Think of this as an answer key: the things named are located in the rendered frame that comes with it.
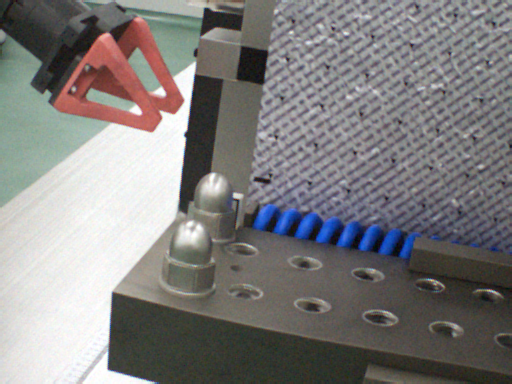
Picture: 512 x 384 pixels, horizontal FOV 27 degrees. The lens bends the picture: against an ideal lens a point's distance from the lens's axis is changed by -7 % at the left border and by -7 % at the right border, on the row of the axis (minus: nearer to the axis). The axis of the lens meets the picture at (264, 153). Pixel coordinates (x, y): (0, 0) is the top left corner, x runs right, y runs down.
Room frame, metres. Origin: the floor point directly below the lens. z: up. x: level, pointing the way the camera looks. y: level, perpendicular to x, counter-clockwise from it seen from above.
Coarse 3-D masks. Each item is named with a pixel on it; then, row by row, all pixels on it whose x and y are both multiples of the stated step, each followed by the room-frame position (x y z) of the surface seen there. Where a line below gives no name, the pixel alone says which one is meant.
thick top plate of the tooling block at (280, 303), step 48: (240, 240) 0.74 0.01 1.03; (288, 240) 0.75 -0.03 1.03; (144, 288) 0.63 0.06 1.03; (240, 288) 0.66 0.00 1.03; (288, 288) 0.67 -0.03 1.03; (336, 288) 0.68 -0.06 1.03; (384, 288) 0.69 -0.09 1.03; (432, 288) 0.70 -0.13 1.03; (480, 288) 0.70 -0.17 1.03; (144, 336) 0.62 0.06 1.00; (192, 336) 0.61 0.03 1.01; (240, 336) 0.61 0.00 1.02; (288, 336) 0.60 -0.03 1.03; (336, 336) 0.60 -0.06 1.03; (384, 336) 0.61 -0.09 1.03; (432, 336) 0.62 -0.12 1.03; (480, 336) 0.62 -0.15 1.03
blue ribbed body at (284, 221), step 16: (272, 208) 0.78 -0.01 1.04; (256, 224) 0.77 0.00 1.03; (272, 224) 0.78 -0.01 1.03; (288, 224) 0.77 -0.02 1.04; (304, 224) 0.77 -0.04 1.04; (320, 224) 0.78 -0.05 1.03; (336, 224) 0.77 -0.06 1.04; (352, 224) 0.77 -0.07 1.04; (320, 240) 0.76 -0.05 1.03; (336, 240) 0.77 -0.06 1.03; (352, 240) 0.76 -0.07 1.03; (368, 240) 0.76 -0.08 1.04; (384, 240) 0.76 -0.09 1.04; (400, 240) 0.77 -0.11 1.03; (400, 256) 0.75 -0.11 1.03
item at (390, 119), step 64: (320, 0) 0.80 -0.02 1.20; (320, 64) 0.80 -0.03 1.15; (384, 64) 0.79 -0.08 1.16; (448, 64) 0.78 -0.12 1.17; (320, 128) 0.80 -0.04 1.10; (384, 128) 0.79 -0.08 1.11; (448, 128) 0.78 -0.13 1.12; (256, 192) 0.81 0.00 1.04; (320, 192) 0.80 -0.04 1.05; (384, 192) 0.79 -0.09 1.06; (448, 192) 0.78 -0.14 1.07
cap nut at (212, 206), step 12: (204, 180) 0.74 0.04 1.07; (216, 180) 0.74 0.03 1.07; (228, 180) 0.74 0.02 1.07; (204, 192) 0.73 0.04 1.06; (216, 192) 0.73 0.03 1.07; (228, 192) 0.74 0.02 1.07; (192, 204) 0.74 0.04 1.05; (204, 204) 0.73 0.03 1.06; (216, 204) 0.73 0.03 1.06; (228, 204) 0.73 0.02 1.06; (192, 216) 0.73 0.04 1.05; (204, 216) 0.73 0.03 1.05; (216, 216) 0.73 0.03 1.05; (228, 216) 0.73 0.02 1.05; (216, 228) 0.73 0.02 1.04; (228, 228) 0.73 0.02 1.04; (216, 240) 0.73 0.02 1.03; (228, 240) 0.73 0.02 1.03
